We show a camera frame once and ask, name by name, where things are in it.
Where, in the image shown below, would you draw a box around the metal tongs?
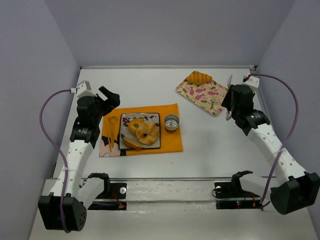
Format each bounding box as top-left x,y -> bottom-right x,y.
225,74 -> 233,121

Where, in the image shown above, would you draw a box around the orange bagel bread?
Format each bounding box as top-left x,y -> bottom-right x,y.
128,118 -> 148,135

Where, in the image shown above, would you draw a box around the twisted knot bread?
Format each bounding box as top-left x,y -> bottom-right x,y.
136,123 -> 159,146

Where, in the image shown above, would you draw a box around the brown bread slice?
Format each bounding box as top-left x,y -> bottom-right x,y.
123,137 -> 144,150

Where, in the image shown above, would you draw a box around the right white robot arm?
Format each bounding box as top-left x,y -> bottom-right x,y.
221,84 -> 320,215

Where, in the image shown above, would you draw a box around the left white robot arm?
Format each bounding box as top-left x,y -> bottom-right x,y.
38,85 -> 120,234

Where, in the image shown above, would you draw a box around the striped croissant bread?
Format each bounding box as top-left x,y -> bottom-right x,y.
186,71 -> 213,85

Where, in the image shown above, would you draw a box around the floral rectangular tray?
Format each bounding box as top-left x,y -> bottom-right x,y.
175,78 -> 227,116

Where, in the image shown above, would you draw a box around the square floral ceramic plate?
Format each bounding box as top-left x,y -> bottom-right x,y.
118,112 -> 161,150

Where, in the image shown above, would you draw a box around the small metal cup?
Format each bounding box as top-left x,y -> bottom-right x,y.
164,114 -> 180,132

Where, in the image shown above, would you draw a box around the orange cloth placemat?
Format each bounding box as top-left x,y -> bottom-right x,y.
99,103 -> 183,158

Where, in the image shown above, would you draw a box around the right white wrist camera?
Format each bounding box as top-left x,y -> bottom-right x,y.
242,74 -> 260,89

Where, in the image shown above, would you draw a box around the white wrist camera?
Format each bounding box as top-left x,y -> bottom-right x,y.
70,80 -> 97,98
242,74 -> 260,89

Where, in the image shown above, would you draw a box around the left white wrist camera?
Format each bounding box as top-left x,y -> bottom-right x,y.
70,80 -> 97,98

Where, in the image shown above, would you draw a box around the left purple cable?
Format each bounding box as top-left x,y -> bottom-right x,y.
39,88 -> 81,233

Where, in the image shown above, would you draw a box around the metal table rail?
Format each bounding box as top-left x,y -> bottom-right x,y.
51,176 -> 236,183

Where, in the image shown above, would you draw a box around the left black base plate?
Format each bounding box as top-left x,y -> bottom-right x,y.
88,182 -> 127,211

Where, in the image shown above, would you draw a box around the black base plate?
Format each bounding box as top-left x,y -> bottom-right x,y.
211,181 -> 263,210
88,182 -> 127,211

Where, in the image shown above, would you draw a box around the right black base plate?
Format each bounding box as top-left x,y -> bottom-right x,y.
211,181 -> 263,210

